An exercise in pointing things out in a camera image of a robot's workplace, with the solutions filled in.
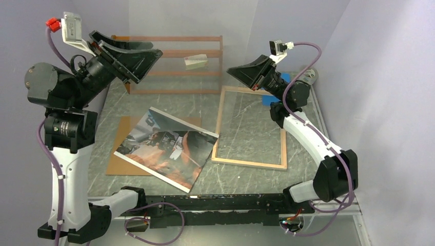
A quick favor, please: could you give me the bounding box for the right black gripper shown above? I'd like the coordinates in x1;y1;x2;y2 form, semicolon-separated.
227;55;287;103

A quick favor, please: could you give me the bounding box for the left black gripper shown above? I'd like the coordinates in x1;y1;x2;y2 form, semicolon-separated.
69;30;162;109

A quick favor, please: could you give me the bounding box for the wooden picture frame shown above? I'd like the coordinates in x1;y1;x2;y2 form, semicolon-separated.
210;86;287;170

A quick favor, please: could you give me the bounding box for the printed photo of people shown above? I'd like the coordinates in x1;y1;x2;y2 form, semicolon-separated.
114;107;219;193

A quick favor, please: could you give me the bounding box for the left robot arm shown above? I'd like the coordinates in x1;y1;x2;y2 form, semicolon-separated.
25;31;163;245

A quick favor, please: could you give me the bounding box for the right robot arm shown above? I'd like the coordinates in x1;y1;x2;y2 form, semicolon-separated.
227;55;358;213

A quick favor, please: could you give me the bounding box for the blue foam mat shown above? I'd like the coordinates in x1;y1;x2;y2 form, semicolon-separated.
262;73;291;106

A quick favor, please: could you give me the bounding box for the small white green box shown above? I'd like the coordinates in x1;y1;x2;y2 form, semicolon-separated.
184;54;208;71

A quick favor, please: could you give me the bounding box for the clear tape roll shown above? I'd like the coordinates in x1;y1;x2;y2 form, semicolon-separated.
298;67;319;86

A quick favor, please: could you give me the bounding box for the orange wooden shelf rack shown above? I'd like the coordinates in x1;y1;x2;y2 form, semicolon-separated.
114;35;224;94

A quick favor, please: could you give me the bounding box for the brown cardboard backing board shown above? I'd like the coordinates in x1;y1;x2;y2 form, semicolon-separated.
105;116;203;177

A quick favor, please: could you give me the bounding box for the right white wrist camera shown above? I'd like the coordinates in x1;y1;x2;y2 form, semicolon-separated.
269;39;294;64

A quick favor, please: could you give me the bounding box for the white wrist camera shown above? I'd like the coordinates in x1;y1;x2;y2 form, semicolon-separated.
269;39;294;64
45;12;96;56

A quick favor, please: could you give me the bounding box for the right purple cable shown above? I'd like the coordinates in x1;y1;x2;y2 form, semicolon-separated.
280;42;356;238

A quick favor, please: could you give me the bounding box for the purple cable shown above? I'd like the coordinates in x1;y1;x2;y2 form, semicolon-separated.
280;42;356;238
36;27;70;246

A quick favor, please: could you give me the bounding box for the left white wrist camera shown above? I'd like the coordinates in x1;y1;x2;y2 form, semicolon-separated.
45;12;96;56

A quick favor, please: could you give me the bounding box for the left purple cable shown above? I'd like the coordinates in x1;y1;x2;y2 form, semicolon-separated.
36;27;70;246

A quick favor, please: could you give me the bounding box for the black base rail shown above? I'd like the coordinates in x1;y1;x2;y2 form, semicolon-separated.
122;193;314;229

